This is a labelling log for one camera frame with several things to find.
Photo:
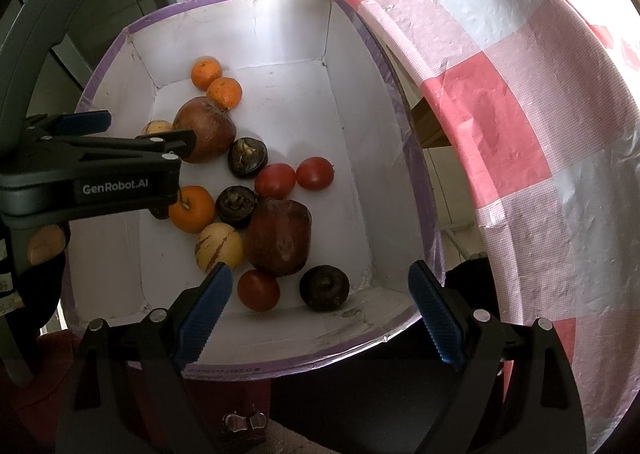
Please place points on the dark red apple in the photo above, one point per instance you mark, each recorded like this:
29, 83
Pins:
205, 127

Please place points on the person's left hand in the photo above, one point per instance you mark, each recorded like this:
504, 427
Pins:
46, 244

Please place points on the black seat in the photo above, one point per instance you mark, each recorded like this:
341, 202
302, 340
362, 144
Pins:
350, 399

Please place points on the orange with stem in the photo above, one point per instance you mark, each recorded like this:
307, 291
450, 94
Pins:
195, 211

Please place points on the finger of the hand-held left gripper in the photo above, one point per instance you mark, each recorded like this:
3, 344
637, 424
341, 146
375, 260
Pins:
175, 142
85, 122

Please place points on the red white checkered tablecloth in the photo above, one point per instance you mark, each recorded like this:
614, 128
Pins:
500, 109

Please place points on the small yellow striped pepino melon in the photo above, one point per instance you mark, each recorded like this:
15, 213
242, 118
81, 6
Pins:
157, 127

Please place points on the metal wing nut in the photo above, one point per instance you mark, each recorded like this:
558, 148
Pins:
245, 421

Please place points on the large dark water chestnut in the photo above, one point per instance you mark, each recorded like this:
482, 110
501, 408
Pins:
324, 287

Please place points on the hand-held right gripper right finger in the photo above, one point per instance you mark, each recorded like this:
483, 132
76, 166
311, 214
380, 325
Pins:
440, 319

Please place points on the white box with purple rim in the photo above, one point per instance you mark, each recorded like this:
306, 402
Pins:
300, 99

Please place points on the red tomato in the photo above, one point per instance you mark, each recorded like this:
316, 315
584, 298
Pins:
274, 181
258, 289
314, 173

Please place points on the large yellow striped pepino melon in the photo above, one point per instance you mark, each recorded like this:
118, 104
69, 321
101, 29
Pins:
217, 244

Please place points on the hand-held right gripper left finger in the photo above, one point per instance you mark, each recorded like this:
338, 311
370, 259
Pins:
207, 309

